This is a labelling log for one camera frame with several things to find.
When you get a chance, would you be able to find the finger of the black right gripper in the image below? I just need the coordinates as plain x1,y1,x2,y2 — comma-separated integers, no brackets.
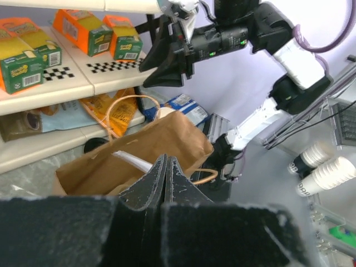
143,64,184,88
139,19,184,72

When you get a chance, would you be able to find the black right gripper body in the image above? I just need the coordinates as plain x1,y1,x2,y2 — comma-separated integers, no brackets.
166,23,248,81

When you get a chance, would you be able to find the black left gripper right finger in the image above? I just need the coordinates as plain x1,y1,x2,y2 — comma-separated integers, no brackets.
164,155,215,267

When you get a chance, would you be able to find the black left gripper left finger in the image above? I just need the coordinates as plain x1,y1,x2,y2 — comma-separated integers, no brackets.
115,155,167,266

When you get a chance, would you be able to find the white straw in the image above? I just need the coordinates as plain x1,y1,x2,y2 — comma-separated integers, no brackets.
112,151,153,173

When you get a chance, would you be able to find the brown paper bag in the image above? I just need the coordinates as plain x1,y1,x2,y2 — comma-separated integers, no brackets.
52,111,214,195

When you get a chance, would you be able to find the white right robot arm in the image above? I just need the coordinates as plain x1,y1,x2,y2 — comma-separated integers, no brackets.
139,1,332,190

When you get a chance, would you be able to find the green yellow box far right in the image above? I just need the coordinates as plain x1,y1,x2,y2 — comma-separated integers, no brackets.
103,15,143,62

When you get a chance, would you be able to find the stack of green paper cups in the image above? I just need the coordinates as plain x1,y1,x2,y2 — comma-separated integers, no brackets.
154,107,176,120

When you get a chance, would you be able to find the blue chips bag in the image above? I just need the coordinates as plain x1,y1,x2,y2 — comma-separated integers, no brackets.
160,94,209,126

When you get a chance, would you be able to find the orange snack bag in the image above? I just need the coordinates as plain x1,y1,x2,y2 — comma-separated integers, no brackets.
79,87,138,138

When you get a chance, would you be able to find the stack of black lids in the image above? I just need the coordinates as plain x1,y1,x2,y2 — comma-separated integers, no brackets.
83,137,108,154

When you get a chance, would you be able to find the white black cup stack upper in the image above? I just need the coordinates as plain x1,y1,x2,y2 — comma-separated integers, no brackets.
287,141,335,176

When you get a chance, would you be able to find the white black cup stack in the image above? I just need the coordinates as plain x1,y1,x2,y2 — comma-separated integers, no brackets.
287,141,335,176
296,156,355,197

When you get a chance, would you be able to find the green yellow box far left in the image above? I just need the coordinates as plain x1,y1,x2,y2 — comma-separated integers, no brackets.
0,17,45,95

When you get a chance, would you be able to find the white black cup stack lower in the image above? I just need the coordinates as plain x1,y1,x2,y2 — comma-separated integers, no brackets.
296,156,355,197

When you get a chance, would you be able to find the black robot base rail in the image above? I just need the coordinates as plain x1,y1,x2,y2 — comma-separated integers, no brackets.
197,113,231,202

